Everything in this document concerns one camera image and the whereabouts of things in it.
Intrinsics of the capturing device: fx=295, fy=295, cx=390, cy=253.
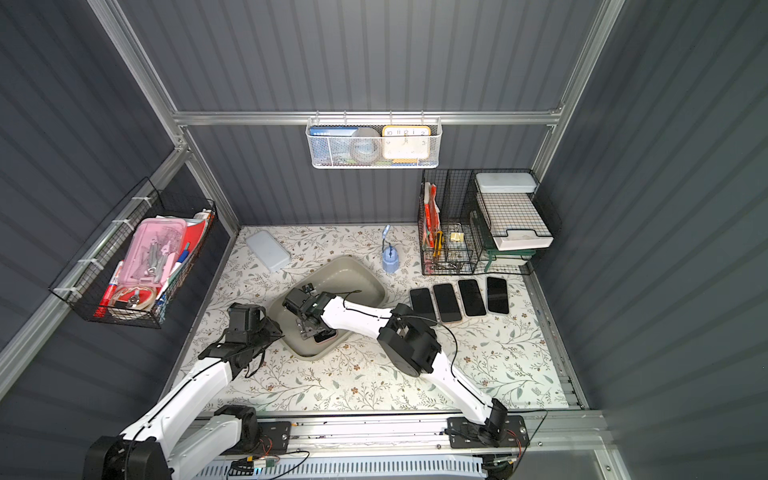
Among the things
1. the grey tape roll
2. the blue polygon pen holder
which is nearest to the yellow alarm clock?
the grey tape roll

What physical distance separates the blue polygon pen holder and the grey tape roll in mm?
304

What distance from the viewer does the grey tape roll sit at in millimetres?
874

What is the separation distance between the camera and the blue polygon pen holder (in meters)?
1.03
